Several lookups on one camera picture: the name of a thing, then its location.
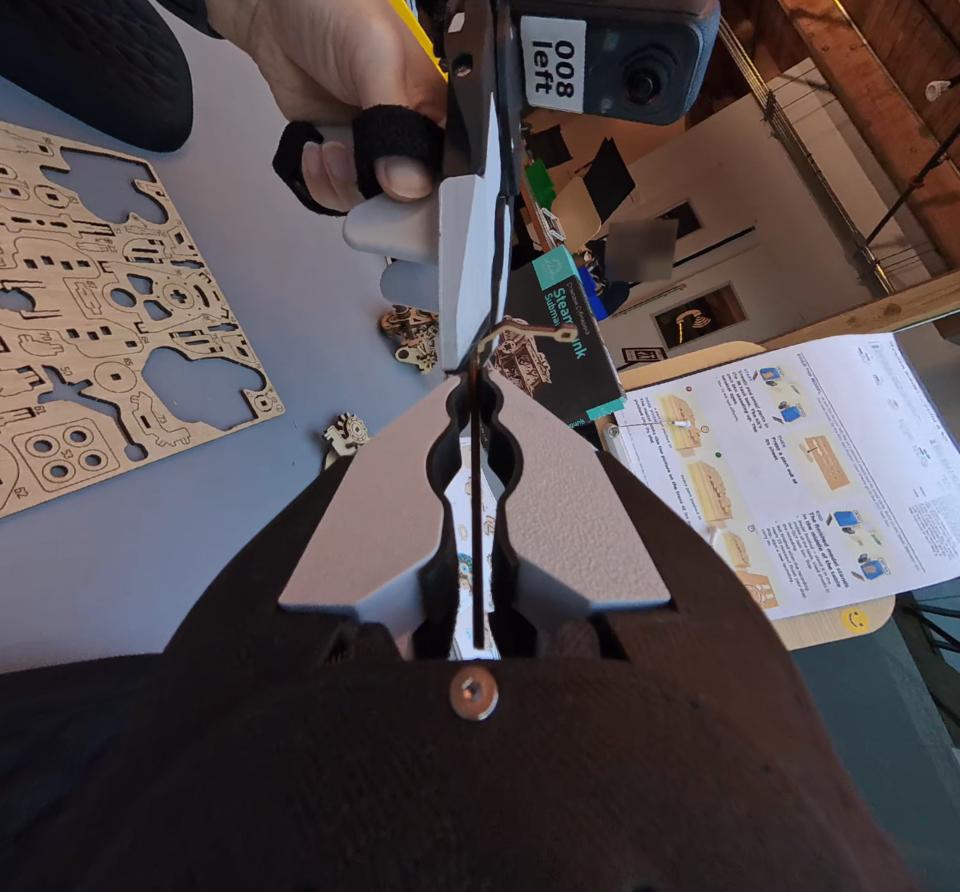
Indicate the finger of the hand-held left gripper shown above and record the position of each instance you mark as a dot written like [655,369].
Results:
[469,269]
[508,262]

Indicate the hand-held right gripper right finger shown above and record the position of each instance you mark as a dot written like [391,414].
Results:
[577,532]

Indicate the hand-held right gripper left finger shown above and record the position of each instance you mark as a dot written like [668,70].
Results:
[360,532]

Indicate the wooden lever puzzle piece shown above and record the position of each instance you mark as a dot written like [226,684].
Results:
[559,337]

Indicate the wooden gear assembly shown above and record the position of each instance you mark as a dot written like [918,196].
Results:
[349,433]

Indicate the person's left hand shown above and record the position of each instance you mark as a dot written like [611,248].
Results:
[315,29]

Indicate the green block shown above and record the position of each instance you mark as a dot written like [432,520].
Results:
[538,183]

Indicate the wooden mechanical model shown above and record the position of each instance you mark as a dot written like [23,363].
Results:
[412,341]

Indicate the small puzzle instruction booklet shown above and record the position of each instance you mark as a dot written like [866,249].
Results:
[469,524]

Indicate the black hanging cloths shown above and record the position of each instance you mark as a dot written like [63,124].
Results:
[607,179]

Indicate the black box with teal edge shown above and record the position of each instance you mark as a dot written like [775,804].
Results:
[577,382]

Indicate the dark wooden beam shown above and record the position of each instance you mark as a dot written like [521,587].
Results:
[825,29]

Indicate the large printed instruction sheet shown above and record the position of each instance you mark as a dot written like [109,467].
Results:
[825,457]

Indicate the laser-cut wooden puzzle sheet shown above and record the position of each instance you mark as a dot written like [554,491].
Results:
[45,397]

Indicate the light wooden beam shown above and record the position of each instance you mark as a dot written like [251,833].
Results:
[900,307]

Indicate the black quilted pad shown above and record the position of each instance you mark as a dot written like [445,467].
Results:
[82,44]

